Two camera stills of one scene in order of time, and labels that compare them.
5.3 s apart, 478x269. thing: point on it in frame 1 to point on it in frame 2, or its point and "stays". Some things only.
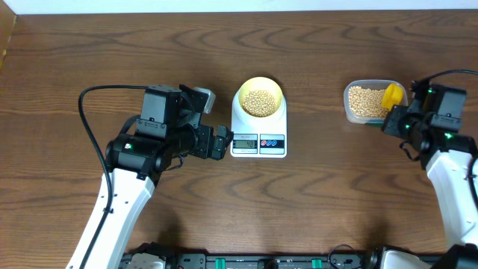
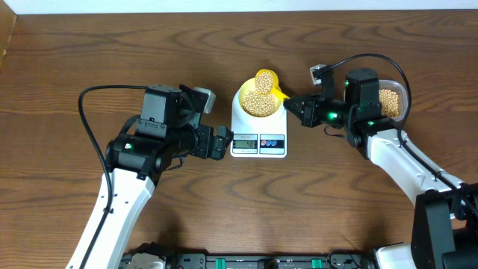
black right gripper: (390, 125) to (308, 116)
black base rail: (233, 261) stays
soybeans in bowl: (259, 103) stays
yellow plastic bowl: (261, 97) stays
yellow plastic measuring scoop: (393, 95) to (267, 82)
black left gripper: (217, 145) stays
